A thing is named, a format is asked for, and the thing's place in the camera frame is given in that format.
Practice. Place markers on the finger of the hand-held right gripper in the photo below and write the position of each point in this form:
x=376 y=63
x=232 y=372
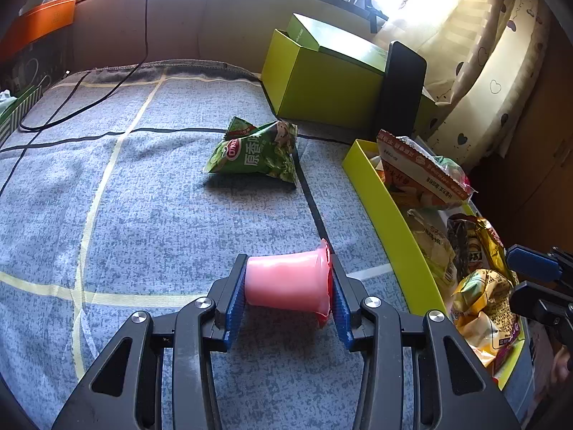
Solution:
x=532 y=262
x=532 y=300

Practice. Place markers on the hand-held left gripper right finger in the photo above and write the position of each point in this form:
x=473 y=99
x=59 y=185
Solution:
x=340 y=309

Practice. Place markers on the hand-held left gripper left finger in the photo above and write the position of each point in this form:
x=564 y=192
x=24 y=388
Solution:
x=235 y=309

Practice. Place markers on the gold wafer bar packet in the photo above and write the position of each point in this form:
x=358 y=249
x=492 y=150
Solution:
x=490 y=242

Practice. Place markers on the yellow snack bag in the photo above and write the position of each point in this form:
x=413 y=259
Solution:
x=483 y=295

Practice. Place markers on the purple candy packet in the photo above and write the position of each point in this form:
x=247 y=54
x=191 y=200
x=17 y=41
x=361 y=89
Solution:
x=508 y=345

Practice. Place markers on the red-lidded jelly cup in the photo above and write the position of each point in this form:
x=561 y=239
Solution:
x=286 y=282

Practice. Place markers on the dark red-edged snack packet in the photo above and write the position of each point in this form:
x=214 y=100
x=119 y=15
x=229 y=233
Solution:
x=465 y=246

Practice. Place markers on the yellow-green box lid tray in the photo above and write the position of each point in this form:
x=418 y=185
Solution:
x=394 y=233

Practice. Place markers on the pale yellow-green snack packet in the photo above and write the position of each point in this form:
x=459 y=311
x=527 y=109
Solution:
x=429 y=242

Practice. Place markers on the orange and white snack bag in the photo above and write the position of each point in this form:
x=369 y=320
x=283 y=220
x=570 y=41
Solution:
x=421 y=174

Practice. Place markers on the person's right hand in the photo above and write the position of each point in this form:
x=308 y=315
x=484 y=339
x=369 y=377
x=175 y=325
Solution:
x=564 y=365

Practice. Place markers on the brown wooden cabinet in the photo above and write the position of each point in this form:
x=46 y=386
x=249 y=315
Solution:
x=537 y=165

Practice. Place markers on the cream heart-print curtain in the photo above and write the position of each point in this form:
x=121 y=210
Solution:
x=492 y=53

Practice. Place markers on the black phone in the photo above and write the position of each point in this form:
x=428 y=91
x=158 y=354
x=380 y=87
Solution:
x=400 y=89

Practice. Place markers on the yellow-green cardboard box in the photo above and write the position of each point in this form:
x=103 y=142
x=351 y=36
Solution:
x=322 y=85

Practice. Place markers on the green striped box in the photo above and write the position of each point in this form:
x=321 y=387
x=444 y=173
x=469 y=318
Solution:
x=18 y=116

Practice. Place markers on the crumpled pale tissue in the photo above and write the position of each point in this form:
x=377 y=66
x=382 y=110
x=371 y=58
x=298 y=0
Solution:
x=6 y=98

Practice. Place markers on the orange shelf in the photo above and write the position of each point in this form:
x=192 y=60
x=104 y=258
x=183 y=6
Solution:
x=40 y=22

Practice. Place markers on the black bracket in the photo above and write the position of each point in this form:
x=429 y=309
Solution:
x=375 y=9

